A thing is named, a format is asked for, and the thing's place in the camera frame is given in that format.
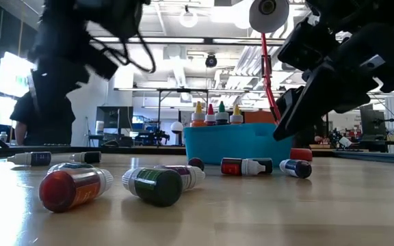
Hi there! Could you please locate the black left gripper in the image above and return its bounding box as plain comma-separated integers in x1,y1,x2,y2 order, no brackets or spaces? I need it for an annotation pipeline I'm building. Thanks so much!
27,36,120,114

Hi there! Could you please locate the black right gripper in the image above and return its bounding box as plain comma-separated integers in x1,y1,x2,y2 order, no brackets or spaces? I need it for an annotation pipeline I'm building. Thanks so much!
273,22,394,141

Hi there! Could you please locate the large yellow-tipped coloring bottle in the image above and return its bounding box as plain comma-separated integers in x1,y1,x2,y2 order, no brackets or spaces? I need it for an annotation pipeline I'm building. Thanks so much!
189,100,208,128
229,104,244,125

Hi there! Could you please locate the small dark blue coloring bottle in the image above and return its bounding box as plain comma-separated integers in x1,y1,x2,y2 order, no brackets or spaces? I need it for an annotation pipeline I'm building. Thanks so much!
6,151,53,167

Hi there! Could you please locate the large green coloring bottle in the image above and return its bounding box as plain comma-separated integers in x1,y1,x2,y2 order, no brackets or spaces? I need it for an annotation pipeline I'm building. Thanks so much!
215,100,230,126

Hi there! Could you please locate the large red-tipped coloring bottle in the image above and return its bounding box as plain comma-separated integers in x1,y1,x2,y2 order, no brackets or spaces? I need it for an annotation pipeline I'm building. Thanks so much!
204,103,218,126

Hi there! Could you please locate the small maroon coloring bottle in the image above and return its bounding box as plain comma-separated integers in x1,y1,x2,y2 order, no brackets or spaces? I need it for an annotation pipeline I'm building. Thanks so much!
220,157,267,177

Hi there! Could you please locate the small red coloring bottle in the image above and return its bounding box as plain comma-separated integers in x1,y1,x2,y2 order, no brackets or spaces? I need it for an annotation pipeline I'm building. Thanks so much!
38,167,114,213

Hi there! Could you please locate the small maroon bottle white label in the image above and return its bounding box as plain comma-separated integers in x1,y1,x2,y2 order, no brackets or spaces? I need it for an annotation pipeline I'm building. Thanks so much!
187,156,206,172

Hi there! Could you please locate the small purple coloring bottle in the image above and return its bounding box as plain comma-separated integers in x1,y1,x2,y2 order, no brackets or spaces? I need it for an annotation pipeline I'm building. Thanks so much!
155,164,207,191

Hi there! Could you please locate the small dark green coloring bottle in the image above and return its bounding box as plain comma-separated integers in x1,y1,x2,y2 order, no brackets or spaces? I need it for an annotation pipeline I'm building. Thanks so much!
121,167,184,208

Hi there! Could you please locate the person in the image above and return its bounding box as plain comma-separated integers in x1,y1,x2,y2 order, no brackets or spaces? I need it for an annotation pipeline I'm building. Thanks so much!
10,73,77,147

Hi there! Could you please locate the orange box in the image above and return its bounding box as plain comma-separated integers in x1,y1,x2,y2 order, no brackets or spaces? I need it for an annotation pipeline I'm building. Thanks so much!
243,110,277,125

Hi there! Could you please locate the red articulated desk lamp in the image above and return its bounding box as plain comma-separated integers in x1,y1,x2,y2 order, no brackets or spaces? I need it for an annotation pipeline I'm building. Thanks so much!
248,0,313,162

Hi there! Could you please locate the black computer monitor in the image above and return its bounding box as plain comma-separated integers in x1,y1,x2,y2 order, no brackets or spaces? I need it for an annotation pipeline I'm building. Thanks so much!
358,103,386,141
95,105,135,130

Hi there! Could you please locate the blue plastic bin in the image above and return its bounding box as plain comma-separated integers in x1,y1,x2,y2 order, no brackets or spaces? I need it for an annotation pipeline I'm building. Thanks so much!
183,122,293,167

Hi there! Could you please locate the white globe lamp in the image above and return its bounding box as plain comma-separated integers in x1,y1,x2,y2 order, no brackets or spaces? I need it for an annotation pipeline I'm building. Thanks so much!
170,120,185,135

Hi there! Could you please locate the white pendant ceiling lamp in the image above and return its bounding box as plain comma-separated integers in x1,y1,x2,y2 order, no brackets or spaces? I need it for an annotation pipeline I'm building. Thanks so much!
179,3,200,29

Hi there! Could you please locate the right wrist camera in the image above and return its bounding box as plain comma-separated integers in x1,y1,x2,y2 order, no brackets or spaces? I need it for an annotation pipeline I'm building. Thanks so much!
278,16,341,72

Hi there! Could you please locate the black overhead camera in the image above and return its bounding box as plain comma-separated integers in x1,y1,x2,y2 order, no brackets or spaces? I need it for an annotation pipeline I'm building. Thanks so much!
205,53,219,69

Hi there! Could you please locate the black metal desk frame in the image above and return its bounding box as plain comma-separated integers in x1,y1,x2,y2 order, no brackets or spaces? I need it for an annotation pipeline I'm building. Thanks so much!
155,87,210,137

